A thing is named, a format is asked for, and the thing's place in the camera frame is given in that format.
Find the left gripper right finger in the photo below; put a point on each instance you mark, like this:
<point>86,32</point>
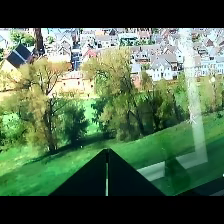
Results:
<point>126,181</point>

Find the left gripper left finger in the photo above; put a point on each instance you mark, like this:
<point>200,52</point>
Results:
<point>90,180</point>

